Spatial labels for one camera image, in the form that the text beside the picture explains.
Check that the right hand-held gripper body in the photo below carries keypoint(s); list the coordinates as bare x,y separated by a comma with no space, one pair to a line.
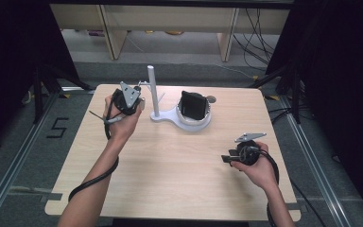
247,153

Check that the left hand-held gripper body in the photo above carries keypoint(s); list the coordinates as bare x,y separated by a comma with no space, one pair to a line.
127,94

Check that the white stand with pole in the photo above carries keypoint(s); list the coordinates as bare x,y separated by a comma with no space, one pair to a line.
153,94

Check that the black object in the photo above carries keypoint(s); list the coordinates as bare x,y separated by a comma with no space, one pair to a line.
189,121

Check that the black wallet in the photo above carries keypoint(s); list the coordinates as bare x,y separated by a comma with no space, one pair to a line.
193,105

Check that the person's right hand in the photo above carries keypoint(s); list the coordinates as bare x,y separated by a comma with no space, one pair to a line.
261,171

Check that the person's left hand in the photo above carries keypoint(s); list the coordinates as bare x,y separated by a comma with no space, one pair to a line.
123,126

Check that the grey round disc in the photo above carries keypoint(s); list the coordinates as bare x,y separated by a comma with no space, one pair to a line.
212,99

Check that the black metal stand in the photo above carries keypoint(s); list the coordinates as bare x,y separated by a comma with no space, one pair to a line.
294,94
39,91

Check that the beige wooden desk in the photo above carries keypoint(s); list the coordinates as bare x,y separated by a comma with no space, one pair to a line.
170,19

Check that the black curtain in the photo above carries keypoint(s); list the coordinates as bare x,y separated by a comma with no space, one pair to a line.
343,78
9,47

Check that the aluminium floor rail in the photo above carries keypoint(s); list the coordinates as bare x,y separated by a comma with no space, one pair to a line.
15,160
315,167

